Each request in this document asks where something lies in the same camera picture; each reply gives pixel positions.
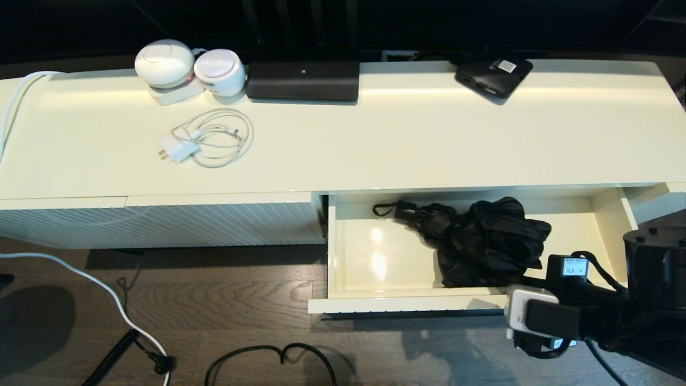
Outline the white fluted drawer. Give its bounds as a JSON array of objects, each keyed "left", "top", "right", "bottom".
[{"left": 307, "top": 186, "right": 639, "bottom": 315}]

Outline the small white round speaker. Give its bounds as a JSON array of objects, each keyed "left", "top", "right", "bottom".
[{"left": 193, "top": 48, "right": 247, "bottom": 98}]

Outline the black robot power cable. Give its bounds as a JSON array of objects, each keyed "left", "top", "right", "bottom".
[{"left": 204, "top": 342, "right": 339, "bottom": 386}]

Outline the large white round speaker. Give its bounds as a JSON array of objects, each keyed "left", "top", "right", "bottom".
[{"left": 134, "top": 39, "right": 196, "bottom": 90}]

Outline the flat white base box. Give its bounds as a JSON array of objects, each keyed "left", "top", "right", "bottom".
[{"left": 148, "top": 80, "right": 206, "bottom": 106}]

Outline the white ribbed tv cabinet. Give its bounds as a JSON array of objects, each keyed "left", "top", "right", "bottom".
[{"left": 0, "top": 58, "right": 686, "bottom": 250}]

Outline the thick white power cable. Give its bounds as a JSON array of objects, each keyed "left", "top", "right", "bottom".
[
  {"left": 0, "top": 251, "right": 173, "bottom": 386},
  {"left": 0, "top": 70, "right": 66, "bottom": 165}
]

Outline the white plug charger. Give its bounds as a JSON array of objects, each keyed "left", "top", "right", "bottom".
[{"left": 158, "top": 134, "right": 201, "bottom": 163}]

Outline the coiled white charging cable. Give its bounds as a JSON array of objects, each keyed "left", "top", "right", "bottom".
[{"left": 172, "top": 108, "right": 255, "bottom": 168}]

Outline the black rectangular router box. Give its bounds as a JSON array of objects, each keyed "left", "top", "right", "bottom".
[{"left": 246, "top": 60, "right": 360, "bottom": 102}]

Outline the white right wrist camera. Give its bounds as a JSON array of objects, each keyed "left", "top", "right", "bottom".
[{"left": 505, "top": 284, "right": 583, "bottom": 342}]

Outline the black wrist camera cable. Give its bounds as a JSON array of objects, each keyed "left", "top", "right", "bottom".
[{"left": 513, "top": 335, "right": 573, "bottom": 360}]

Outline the black set-top box with label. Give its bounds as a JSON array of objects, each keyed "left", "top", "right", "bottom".
[{"left": 454, "top": 56, "right": 534, "bottom": 99}]

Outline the black angled power plug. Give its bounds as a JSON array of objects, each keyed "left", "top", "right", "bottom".
[{"left": 134, "top": 335, "right": 177, "bottom": 375}]

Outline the black spiral coiled cable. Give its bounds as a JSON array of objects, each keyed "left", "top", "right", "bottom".
[{"left": 81, "top": 328, "right": 141, "bottom": 386}]

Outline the white VLA label tag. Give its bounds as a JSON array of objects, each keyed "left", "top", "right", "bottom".
[{"left": 561, "top": 257, "right": 590, "bottom": 278}]

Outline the black folding umbrella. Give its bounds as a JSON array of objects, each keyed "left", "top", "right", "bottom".
[{"left": 372, "top": 196, "right": 553, "bottom": 289}]

